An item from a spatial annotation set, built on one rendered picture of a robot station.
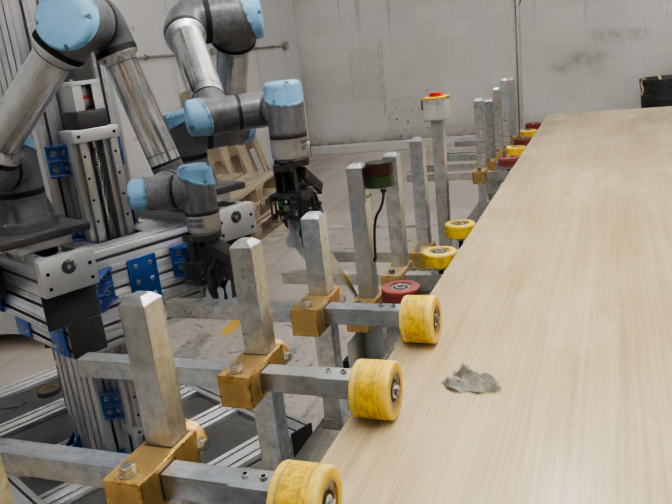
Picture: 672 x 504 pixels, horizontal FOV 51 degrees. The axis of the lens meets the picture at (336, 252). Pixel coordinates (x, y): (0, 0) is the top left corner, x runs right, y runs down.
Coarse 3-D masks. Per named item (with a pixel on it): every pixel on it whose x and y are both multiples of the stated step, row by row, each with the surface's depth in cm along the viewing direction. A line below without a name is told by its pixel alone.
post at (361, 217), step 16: (352, 176) 144; (352, 192) 145; (352, 208) 146; (368, 208) 147; (352, 224) 147; (368, 224) 147; (368, 240) 147; (368, 256) 148; (368, 272) 149; (368, 288) 150; (368, 336) 154; (368, 352) 155; (384, 352) 157
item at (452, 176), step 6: (408, 174) 294; (432, 174) 289; (450, 174) 286; (456, 174) 285; (462, 174) 284; (468, 174) 284; (486, 174) 281; (492, 174) 280; (498, 174) 279; (504, 174) 278; (408, 180) 293; (432, 180) 290; (450, 180) 287; (456, 180) 286
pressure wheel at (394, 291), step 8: (400, 280) 148; (408, 280) 148; (384, 288) 145; (392, 288) 145; (400, 288) 144; (408, 288) 143; (416, 288) 143; (384, 296) 144; (392, 296) 142; (400, 296) 142
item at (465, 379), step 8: (464, 368) 104; (448, 376) 103; (456, 376) 105; (464, 376) 103; (472, 376) 101; (480, 376) 103; (488, 376) 102; (448, 384) 102; (456, 384) 101; (464, 384) 101; (472, 384) 101; (480, 384) 100; (488, 384) 100; (496, 384) 100
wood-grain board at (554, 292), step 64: (576, 128) 336; (640, 128) 315; (512, 192) 220; (576, 192) 211; (640, 192) 202; (512, 256) 158; (576, 256) 153; (640, 256) 149; (448, 320) 127; (512, 320) 123; (576, 320) 120; (640, 320) 118; (512, 384) 101; (576, 384) 99; (640, 384) 97; (384, 448) 89; (448, 448) 87; (512, 448) 86; (576, 448) 84; (640, 448) 83
